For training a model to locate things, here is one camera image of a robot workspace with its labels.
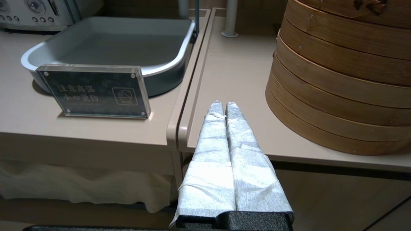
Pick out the bamboo steamer basket stack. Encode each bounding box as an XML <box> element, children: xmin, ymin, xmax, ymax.
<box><xmin>265</xmin><ymin>0</ymin><xmax>411</xmax><ymax>156</ymax></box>

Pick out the white post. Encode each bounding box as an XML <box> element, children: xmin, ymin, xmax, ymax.
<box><xmin>221</xmin><ymin>0</ymin><xmax>239</xmax><ymax>38</ymax></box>

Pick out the blue metal bar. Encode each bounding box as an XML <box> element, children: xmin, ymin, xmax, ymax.
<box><xmin>192</xmin><ymin>0</ymin><xmax>200</xmax><ymax>44</ymax></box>

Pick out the bamboo steamer lid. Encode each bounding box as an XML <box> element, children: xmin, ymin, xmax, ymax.
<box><xmin>297</xmin><ymin>0</ymin><xmax>411</xmax><ymax>29</ymax></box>

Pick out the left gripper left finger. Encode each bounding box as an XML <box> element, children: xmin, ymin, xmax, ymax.
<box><xmin>169</xmin><ymin>100</ymin><xmax>236</xmax><ymax>228</ymax></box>

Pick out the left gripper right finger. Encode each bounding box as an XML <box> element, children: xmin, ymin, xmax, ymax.
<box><xmin>225</xmin><ymin>102</ymin><xmax>294</xmax><ymax>222</ymax></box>

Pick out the beige table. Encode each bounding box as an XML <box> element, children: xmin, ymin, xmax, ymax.
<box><xmin>178</xmin><ymin>8</ymin><xmax>411</xmax><ymax>174</ymax></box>
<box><xmin>0</xmin><ymin>9</ymin><xmax>212</xmax><ymax>176</ymax></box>

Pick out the silver toaster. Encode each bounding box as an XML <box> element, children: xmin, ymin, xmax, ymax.
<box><xmin>0</xmin><ymin>0</ymin><xmax>105</xmax><ymax>32</ymax></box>

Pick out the acrylic warning sign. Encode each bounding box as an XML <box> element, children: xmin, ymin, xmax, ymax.
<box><xmin>36</xmin><ymin>64</ymin><xmax>152</xmax><ymax>119</ymax></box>

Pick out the grey plastic tray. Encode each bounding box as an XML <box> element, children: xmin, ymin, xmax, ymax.
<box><xmin>21</xmin><ymin>16</ymin><xmax>196</xmax><ymax>98</ymax></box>

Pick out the white cloth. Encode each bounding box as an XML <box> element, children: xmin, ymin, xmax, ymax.
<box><xmin>0</xmin><ymin>160</ymin><xmax>179</xmax><ymax>214</ymax></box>

